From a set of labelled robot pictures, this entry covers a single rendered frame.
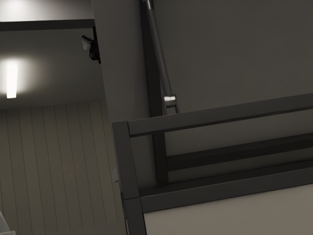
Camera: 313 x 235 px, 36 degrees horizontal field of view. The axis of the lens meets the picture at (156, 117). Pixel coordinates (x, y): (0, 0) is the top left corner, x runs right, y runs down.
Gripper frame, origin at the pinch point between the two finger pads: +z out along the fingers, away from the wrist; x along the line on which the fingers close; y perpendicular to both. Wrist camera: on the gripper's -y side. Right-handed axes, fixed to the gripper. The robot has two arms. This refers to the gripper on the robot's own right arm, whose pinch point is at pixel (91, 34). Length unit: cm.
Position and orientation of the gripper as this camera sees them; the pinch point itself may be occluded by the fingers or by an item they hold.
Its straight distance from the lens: 214.9
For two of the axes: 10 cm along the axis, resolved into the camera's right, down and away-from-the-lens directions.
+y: 0.4, 9.8, -2.0
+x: -9.9, 0.7, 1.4
